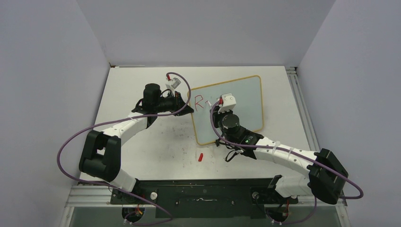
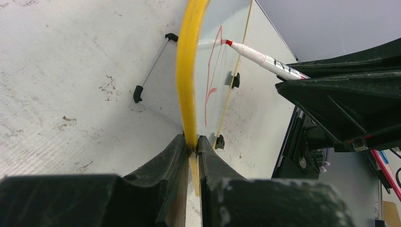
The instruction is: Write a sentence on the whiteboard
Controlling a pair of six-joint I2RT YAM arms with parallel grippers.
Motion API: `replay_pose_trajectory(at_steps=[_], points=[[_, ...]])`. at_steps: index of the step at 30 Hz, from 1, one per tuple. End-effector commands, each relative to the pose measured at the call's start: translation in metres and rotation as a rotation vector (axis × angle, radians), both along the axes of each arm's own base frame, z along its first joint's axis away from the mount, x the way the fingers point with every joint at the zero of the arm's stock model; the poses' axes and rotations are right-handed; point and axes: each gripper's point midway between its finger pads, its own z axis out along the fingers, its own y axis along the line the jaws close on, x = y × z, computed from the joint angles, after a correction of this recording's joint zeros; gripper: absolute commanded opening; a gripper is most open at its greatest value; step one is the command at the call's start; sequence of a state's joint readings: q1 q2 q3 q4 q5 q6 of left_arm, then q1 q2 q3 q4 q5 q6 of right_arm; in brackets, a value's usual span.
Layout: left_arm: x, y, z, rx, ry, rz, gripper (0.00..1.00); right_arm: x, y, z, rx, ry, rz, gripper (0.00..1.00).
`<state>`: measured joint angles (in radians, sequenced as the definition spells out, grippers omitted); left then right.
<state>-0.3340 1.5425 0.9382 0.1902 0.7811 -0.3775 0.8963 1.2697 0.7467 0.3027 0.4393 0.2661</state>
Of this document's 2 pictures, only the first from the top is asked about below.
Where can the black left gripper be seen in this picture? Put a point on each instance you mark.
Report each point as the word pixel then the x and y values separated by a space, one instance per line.
pixel 178 103

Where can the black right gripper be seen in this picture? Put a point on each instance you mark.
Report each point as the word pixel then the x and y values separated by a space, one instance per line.
pixel 216 115

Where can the yellow-framed whiteboard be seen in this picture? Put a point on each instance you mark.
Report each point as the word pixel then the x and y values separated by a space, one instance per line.
pixel 243 96

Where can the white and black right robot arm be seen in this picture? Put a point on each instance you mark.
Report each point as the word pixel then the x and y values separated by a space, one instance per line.
pixel 321 173

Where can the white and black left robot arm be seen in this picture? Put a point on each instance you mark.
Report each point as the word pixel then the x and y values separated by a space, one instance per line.
pixel 101 155

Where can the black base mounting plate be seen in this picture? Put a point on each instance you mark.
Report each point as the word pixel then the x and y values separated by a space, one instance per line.
pixel 217 198

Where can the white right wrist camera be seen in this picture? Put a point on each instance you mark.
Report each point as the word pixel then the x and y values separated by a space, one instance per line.
pixel 226 102

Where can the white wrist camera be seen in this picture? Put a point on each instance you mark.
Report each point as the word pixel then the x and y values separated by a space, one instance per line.
pixel 226 102
pixel 172 84

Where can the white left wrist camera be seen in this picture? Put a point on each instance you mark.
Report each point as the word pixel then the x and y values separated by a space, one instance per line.
pixel 172 84

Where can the aluminium frame rail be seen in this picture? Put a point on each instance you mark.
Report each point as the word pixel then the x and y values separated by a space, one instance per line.
pixel 302 108

